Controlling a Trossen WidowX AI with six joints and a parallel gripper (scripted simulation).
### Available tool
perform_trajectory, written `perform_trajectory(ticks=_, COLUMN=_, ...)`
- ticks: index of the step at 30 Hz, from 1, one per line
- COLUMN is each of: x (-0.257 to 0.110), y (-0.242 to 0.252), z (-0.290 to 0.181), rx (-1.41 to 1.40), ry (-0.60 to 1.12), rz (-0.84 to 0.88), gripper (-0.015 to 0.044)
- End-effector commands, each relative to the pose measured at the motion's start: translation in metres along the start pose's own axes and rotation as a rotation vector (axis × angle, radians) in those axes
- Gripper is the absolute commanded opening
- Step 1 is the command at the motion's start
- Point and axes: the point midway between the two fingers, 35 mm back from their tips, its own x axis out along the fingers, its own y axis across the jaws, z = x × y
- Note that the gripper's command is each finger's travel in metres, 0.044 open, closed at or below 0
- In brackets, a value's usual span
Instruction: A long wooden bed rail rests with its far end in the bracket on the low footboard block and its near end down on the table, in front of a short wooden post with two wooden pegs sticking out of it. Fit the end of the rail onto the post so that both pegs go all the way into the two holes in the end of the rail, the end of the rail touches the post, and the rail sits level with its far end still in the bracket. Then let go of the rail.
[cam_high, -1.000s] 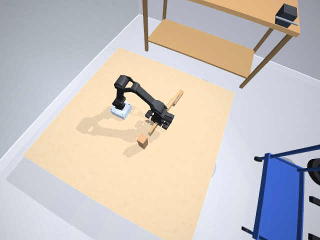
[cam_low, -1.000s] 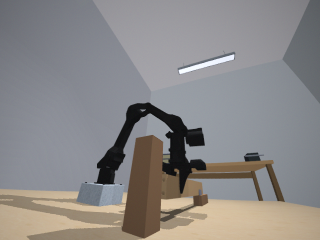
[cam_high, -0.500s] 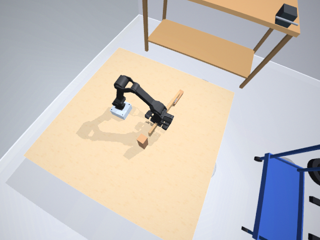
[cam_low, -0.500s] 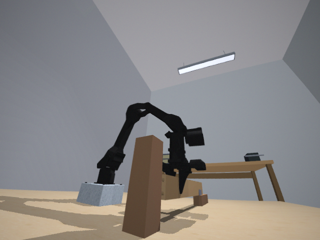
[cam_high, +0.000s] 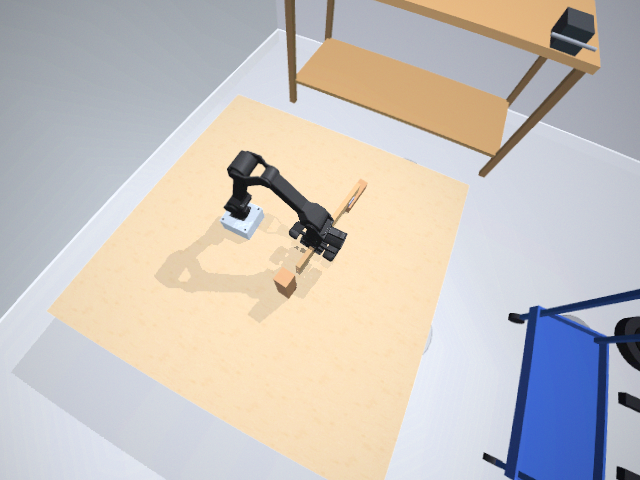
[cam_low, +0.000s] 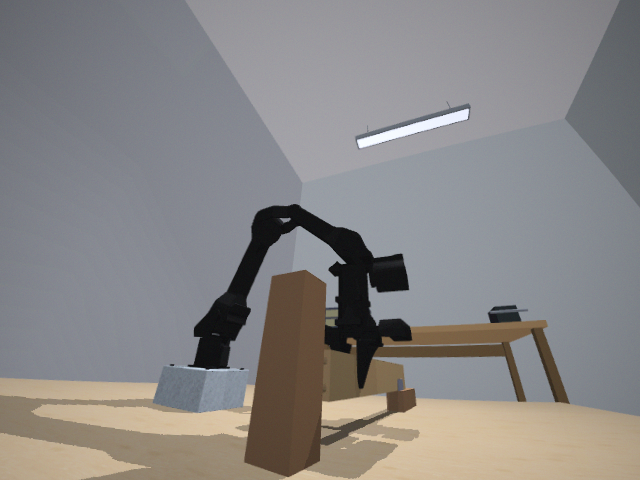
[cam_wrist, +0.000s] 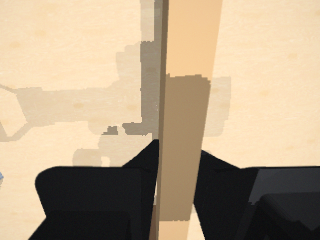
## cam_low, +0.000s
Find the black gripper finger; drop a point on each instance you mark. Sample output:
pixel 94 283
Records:
pixel 365 350
pixel 339 346

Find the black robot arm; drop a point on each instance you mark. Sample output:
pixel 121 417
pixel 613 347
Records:
pixel 229 312

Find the long tan wooden rail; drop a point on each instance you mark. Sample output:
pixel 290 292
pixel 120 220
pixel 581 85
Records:
pixel 340 377

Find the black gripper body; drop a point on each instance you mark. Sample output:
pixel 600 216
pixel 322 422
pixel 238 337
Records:
pixel 353 321

